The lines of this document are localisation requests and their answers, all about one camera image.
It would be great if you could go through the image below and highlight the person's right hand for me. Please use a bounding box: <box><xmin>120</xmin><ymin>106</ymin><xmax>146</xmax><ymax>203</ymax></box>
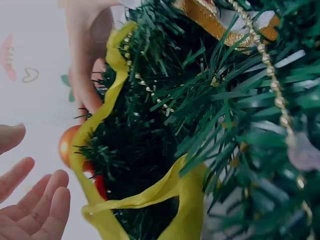
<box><xmin>57</xmin><ymin>0</ymin><xmax>126</xmax><ymax>117</ymax></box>

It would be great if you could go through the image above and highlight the person's left hand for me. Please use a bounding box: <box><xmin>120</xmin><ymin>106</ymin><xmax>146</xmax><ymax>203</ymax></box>
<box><xmin>0</xmin><ymin>123</ymin><xmax>71</xmax><ymax>240</ymax></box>

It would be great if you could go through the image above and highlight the yellow ribbon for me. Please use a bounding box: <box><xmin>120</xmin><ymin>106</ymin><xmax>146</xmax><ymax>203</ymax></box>
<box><xmin>68</xmin><ymin>21</ymin><xmax>208</xmax><ymax>240</ymax></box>

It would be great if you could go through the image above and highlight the orange bauble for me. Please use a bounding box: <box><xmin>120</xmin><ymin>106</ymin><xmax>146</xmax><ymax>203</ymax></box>
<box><xmin>58</xmin><ymin>124</ymin><xmax>83</xmax><ymax>169</ymax></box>

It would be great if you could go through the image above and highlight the red ornament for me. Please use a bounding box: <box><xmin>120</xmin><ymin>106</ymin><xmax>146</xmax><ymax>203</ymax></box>
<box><xmin>82</xmin><ymin>159</ymin><xmax>109</xmax><ymax>201</ymax></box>

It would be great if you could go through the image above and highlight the green artificial Christmas tree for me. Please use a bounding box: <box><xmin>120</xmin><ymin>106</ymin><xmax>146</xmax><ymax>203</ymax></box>
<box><xmin>73</xmin><ymin>0</ymin><xmax>320</xmax><ymax>240</ymax></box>

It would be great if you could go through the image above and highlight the gold and white glitter ornament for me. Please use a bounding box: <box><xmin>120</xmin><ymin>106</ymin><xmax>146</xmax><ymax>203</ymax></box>
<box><xmin>172</xmin><ymin>0</ymin><xmax>281</xmax><ymax>50</ymax></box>

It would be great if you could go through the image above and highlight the gold bead garland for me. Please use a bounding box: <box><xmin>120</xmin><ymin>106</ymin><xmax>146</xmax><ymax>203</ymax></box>
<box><xmin>122</xmin><ymin>0</ymin><xmax>317</xmax><ymax>240</ymax></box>

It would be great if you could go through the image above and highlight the pale purple ornament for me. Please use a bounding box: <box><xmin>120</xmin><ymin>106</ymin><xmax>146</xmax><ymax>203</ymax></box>
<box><xmin>287</xmin><ymin>132</ymin><xmax>320</xmax><ymax>173</ymax></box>

